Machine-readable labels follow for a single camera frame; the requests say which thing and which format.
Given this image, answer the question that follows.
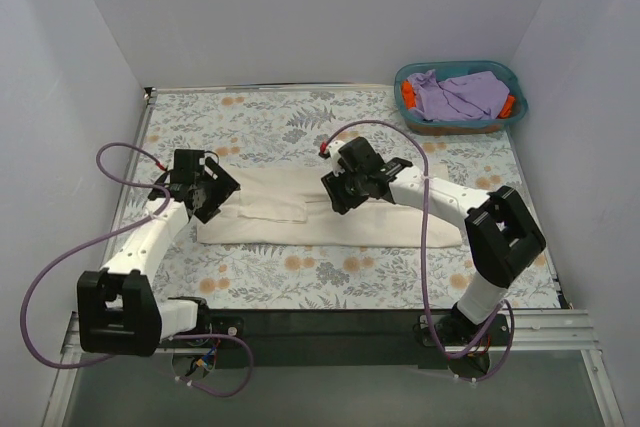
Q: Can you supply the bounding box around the cream white t shirt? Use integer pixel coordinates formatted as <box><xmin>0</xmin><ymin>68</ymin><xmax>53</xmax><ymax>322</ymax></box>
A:
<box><xmin>195</xmin><ymin>162</ymin><xmax>463</xmax><ymax>249</ymax></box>

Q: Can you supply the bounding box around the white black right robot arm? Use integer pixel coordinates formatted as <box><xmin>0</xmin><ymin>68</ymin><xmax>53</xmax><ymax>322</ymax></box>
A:
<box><xmin>319</xmin><ymin>137</ymin><xmax>546</xmax><ymax>347</ymax></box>

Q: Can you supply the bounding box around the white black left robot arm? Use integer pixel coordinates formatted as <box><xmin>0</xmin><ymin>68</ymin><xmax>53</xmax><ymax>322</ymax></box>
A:
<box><xmin>76</xmin><ymin>149</ymin><xmax>240</xmax><ymax>356</ymax></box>

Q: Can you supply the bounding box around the teal plastic laundry basket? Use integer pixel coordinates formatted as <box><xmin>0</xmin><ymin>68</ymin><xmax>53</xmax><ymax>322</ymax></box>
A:
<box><xmin>394</xmin><ymin>60</ymin><xmax>528</xmax><ymax>135</ymax></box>

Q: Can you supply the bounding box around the lavender purple t shirt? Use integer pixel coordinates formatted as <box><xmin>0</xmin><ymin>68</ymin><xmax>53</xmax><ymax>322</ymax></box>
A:
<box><xmin>405</xmin><ymin>69</ymin><xmax>512</xmax><ymax>122</ymax></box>

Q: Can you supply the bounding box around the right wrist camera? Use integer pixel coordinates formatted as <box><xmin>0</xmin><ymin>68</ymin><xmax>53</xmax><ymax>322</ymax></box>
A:
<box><xmin>319</xmin><ymin>140</ymin><xmax>346</xmax><ymax>174</ymax></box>

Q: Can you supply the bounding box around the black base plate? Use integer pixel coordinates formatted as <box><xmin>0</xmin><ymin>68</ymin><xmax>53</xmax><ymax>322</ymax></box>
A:
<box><xmin>161</xmin><ymin>310</ymin><xmax>499</xmax><ymax>377</ymax></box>

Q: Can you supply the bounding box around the aluminium frame rail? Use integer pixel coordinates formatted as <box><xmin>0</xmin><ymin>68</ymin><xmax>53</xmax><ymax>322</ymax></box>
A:
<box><xmin>60</xmin><ymin>310</ymin><xmax>601</xmax><ymax>354</ymax></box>

